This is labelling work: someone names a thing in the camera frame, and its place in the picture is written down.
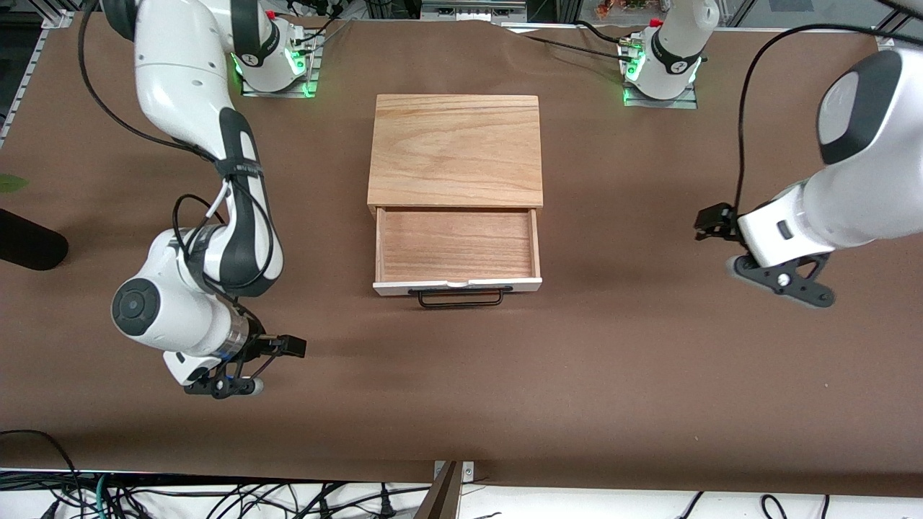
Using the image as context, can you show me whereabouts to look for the short curved black cable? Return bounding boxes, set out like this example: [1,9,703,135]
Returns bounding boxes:
[575,20,627,45]

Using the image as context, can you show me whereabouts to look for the wooden drawer cabinet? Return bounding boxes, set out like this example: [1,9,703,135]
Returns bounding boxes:
[366,94,545,217]

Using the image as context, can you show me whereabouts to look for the brown table cloth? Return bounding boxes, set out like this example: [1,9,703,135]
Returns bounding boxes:
[0,11,923,498]

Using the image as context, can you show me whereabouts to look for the black looped cable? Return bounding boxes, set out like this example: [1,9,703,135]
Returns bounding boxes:
[0,429,81,519]

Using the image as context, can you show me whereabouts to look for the black vase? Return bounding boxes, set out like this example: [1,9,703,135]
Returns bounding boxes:
[0,208,70,272]

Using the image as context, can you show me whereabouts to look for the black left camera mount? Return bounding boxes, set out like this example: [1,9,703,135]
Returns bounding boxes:
[743,252,830,302]

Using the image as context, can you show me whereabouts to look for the orange artificial flowers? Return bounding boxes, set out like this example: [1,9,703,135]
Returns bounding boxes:
[595,0,650,19]

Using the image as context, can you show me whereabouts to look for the tangled black floor cables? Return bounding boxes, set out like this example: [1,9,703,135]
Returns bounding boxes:
[0,472,433,519]

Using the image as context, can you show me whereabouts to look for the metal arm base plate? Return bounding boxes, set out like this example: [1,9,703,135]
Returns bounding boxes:
[241,29,319,99]
[623,82,699,110]

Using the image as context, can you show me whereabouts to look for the white drawer with black handle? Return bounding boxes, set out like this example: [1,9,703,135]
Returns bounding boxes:
[371,205,544,310]

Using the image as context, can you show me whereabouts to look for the grey metal equipment box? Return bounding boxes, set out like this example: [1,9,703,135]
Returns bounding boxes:
[420,0,529,22]

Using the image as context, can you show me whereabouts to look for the small metal bracket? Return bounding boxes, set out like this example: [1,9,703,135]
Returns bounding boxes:
[433,461,475,484]

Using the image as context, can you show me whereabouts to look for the aluminium table rail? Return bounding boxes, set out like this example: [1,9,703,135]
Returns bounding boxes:
[0,0,74,148]
[873,0,923,53]

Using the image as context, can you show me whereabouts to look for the long black table cable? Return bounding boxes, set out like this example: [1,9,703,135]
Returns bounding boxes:
[521,32,635,60]

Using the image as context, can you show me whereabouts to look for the dark camera pole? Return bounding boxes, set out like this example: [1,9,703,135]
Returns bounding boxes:
[412,461,462,519]

